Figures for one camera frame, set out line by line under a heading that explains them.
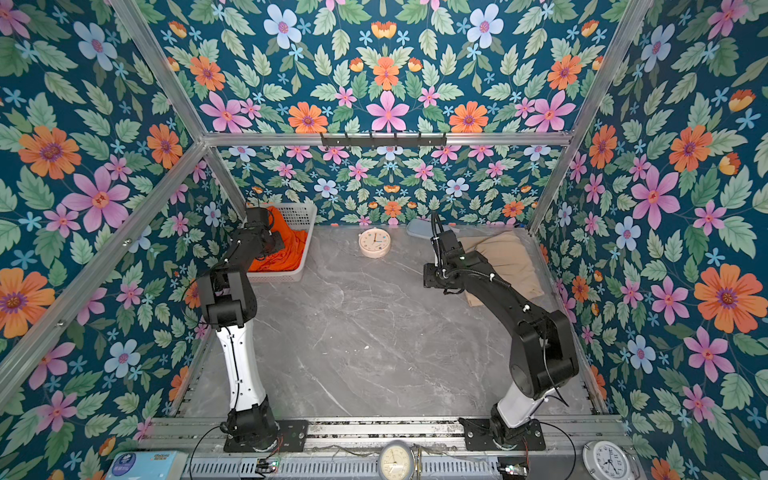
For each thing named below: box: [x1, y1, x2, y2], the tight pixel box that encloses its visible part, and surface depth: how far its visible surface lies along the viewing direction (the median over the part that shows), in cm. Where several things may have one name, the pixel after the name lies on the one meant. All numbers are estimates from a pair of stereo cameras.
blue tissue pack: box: [106, 451, 189, 480], surface depth 67 cm
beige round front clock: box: [378, 440, 414, 480], surface depth 68 cm
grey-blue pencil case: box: [406, 219, 432, 239], surface depth 121 cm
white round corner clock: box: [582, 440, 640, 480], surface depth 69 cm
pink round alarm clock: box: [358, 227, 391, 259], surface depth 113 cm
